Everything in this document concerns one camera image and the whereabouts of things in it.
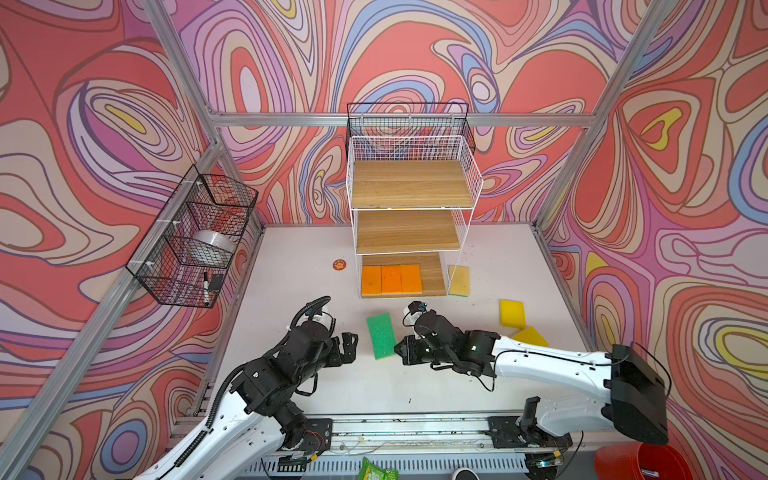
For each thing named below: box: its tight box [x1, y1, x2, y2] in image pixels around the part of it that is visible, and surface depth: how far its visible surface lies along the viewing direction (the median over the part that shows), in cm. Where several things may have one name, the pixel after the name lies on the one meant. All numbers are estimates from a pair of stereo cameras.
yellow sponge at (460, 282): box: [449, 265, 471, 297], surface depth 105 cm
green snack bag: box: [358, 456, 399, 480], surface depth 69 cm
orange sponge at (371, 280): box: [361, 266, 382, 295], surface depth 103 cm
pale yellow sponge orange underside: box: [400, 264, 423, 293], surface depth 103 cm
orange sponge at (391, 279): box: [381, 265, 402, 294], surface depth 103 cm
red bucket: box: [595, 442, 693, 480], surface depth 65 cm
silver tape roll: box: [191, 230, 237, 257], surface depth 73 cm
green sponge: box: [366, 312, 397, 360], surface depth 78 cm
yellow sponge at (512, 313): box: [499, 299, 526, 329], surface depth 97 cm
